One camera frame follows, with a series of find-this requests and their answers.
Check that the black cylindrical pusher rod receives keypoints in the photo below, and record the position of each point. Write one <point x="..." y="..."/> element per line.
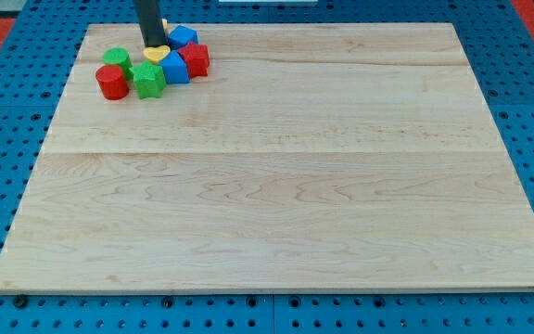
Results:
<point x="150" y="22"/>

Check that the yellow hexagon block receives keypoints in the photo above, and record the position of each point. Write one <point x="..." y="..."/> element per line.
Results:
<point x="165" y="25"/>

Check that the blue cube block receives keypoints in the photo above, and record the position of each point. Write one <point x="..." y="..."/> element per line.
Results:
<point x="174" y="69"/>

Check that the blue pentagon block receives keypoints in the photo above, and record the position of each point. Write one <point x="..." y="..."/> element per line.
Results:
<point x="180" y="36"/>

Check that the yellow heart block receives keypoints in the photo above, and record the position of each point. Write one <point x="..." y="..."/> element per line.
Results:
<point x="155" y="54"/>

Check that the green cylinder block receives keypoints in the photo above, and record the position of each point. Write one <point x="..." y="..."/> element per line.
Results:
<point x="119" y="56"/>

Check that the red star block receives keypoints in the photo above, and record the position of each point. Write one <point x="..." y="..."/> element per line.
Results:
<point x="196" y="58"/>

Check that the green star block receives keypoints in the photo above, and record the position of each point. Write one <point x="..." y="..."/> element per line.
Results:
<point x="148" y="80"/>

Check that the red cylinder block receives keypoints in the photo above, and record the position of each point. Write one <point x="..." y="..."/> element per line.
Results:
<point x="112" y="82"/>

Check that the light wooden board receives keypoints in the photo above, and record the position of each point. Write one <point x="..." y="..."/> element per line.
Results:
<point x="313" y="158"/>

